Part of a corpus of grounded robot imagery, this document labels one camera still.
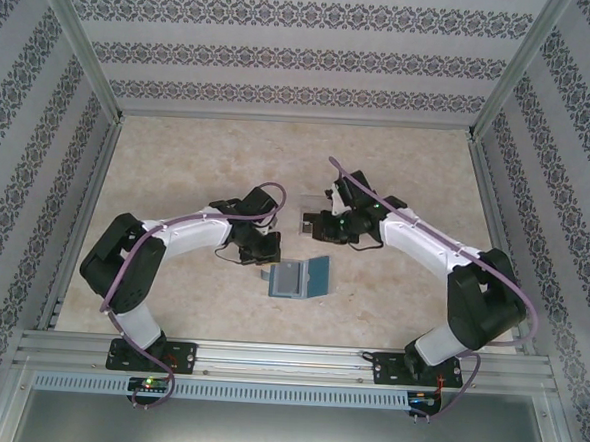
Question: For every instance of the aluminium side rail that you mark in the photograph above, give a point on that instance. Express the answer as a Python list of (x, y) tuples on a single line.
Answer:
[(500, 243), (85, 218)]

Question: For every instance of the clear plastic box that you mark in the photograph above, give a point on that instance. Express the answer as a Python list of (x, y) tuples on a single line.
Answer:
[(308, 202)]

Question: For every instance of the aluminium frame leg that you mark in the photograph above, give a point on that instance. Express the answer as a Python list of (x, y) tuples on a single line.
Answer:
[(557, 437), (10, 404)]

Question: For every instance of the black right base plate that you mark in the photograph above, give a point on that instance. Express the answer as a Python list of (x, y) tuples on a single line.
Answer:
[(386, 369)]

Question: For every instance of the aluminium frame post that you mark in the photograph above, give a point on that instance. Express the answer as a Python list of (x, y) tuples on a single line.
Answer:
[(89, 53), (512, 79)]

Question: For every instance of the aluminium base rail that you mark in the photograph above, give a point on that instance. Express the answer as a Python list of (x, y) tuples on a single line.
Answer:
[(286, 361)]

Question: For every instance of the grey metal panel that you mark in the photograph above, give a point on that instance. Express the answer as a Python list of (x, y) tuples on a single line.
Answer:
[(282, 435)]

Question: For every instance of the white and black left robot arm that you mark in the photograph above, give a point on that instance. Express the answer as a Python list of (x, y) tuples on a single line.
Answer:
[(199, 235)]

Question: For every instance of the teal leather card holder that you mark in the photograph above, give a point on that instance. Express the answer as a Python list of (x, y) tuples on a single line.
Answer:
[(322, 275)]

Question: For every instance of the dark credit card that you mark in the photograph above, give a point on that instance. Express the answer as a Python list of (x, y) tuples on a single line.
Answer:
[(309, 221)]

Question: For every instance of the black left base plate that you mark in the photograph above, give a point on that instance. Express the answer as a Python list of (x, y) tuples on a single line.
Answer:
[(186, 357)]

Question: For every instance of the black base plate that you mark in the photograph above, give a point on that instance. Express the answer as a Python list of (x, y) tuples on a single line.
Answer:
[(386, 369), (186, 357)]

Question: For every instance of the small controller board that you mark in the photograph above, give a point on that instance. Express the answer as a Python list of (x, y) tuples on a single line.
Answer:
[(150, 385), (424, 400)]

